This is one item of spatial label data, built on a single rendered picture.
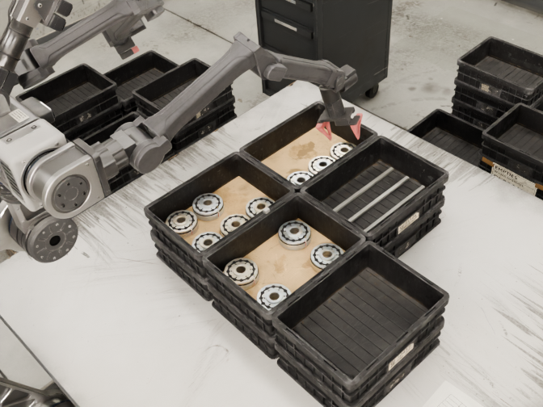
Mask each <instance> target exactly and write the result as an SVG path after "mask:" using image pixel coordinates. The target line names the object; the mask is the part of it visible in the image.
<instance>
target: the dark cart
mask: <svg viewBox="0 0 543 407"><path fill-rule="evenodd" d="M392 5H393V0H255V11H256V21H257V31H258V41H259V46H261V47H262V48H263V49H266V50H270V51H272V52H275V53H279V54H282V55H287V56H291V57H299V58H303V59H307V60H311V61H321V60H322V59H323V60H327V61H329V62H331V63H332V64H334V65H336V66H337V67H338V68H342V67H343V66H345V65H349V66H351V67H352V68H353V69H355V70H356V75H357V77H358V81H357V83H355V84H354V85H353V86H351V87H350V88H349V89H347V90H346V91H344V92H343V93H341V92H339V93H340V95H341V98H342V99H344V100H346V101H348V102H351V101H352V100H354V99H356V98H357V97H359V96H360V95H362V94H363V93H364V92H365V95H366V97H369V98H371V99H372V98H374V97H375V95H376V94H377V92H378V88H379V85H378V83H379V82H381V81H382V80H384V79H385V78H387V77H388V65H389V42H390V30H391V18H392ZM261 79H262V78H261ZM295 81H296V80H292V79H286V78H282V80H281V81H280V82H277V81H270V80H268V79H267V80H263V79H262V89H263V93H264V94H266V95H268V96H270V97H271V96H272V95H274V94H275V93H277V92H279V91H280V90H282V89H284V88H285V87H286V86H289V85H290V84H292V83H293V82H295Z"/></svg>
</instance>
